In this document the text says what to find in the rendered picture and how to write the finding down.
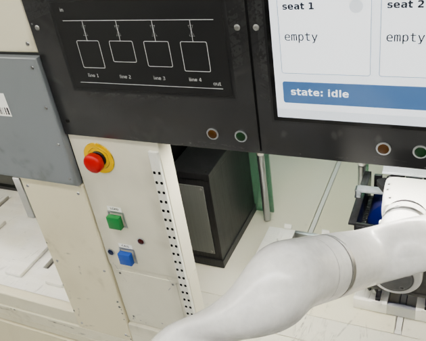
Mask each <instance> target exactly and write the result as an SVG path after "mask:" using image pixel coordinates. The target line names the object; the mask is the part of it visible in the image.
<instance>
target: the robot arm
mask: <svg viewBox="0 0 426 341"><path fill-rule="evenodd" d="M377 186H378V187H379V189H380V190H381V191H382V192H383V199H382V207H381V215H382V219H381V220H379V224H378V225H374V226H372V227H366V228H363V229H357V230H353V231H340V232H335V233H324V234H319V235H311V236H305V237H296V238H291V239H286V240H280V241H277V242H273V243H271V244H268V245H266V246H265V247H263V248H262V249H261V250H259V251H258V252H257V253H256V254H255V255H254V256H253V257H252V259H251V260H250V261H249V263H248V264H247V265H246V267H245V268H244V270H243V271H242V272H241V274H240V276H239V277H238V278H237V280H236V281H235V283H234V284H233V285H232V286H231V287H230V288H229V290H228V291H227V292H226V293H225V294H224V295H222V296H221V297H220V298H219V299H218V300H217V301H216V302H214V303H212V304H211V305H210V306H208V307H206V308H205V309H203V310H201V311H199V312H197V313H194V314H192V315H190V316H188V317H185V318H183V319H180V320H178V321H175V322H174V323H171V324H170V325H167V326H166V327H164V328H163V329H162V330H160V331H159V332H158V333H157V334H156V335H155V336H154V337H153V339H152V340H151V341H238V340H247V339H252V338H260V337H264V336H269V335H273V334H276V333H279V332H282V331H284V330H286V329H288V328H290V327H291V326H293V325H295V324H296V323H297V322H298V321H300V320H301V319H302V318H303V317H304V315H305V314H306V313H307V312H308V311H309V310H310V309H311V308H312V307H315V306H318V305H320V304H324V303H326V302H330V301H332V300H336V299H338V298H342V297H344V296H347V295H350V294H353V293H355V292H359V291H361V290H363V289H366V288H369V287H371V286H375V285H378V286H379V287H380V288H382V289H383V290H386V291H388V292H392V293H396V294H406V293H409V292H413V291H414V290H416V289H417V288H418V287H419V286H420V285H421V283H422V280H423V272H425V271H426V178H424V180H423V179H411V178H405V176H400V175H389V176H387V177H386V178H385V177H384V178H380V179H377Z"/></svg>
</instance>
